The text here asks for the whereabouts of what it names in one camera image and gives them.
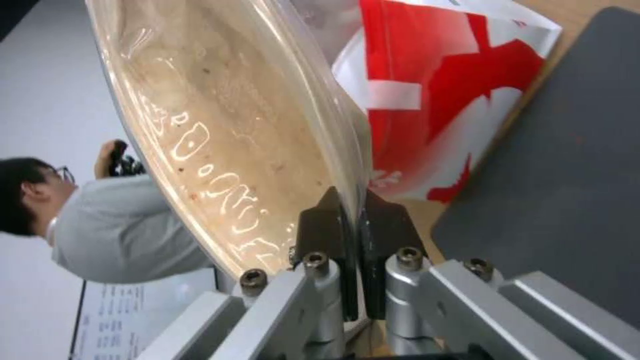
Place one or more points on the red and white takeout bag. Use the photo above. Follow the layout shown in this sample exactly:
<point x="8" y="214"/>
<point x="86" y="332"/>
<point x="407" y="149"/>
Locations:
<point x="435" y="101"/>

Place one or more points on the black handheld controller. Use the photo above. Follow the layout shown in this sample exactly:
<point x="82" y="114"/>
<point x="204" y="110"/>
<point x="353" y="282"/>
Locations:
<point x="126" y="162"/>

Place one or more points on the clear plastic container lid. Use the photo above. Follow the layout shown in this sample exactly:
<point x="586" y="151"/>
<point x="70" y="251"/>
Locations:
<point x="235" y="123"/>

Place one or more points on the person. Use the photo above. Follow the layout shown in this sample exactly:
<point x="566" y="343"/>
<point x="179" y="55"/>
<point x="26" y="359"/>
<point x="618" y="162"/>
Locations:
<point x="110" y="221"/>

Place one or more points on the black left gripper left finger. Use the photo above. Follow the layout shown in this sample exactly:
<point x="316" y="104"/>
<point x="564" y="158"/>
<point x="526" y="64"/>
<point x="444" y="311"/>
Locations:
<point x="320" y="240"/>

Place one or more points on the white monitor screen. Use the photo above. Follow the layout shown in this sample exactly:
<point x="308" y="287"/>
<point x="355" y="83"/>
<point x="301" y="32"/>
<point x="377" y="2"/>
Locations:
<point x="135" y="315"/>

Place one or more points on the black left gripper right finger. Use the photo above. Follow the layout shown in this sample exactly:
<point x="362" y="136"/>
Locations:
<point x="387" y="240"/>

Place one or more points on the dark grey desk mat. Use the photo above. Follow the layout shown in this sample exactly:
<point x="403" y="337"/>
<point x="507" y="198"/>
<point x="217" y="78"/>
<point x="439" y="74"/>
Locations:
<point x="560" y="150"/>

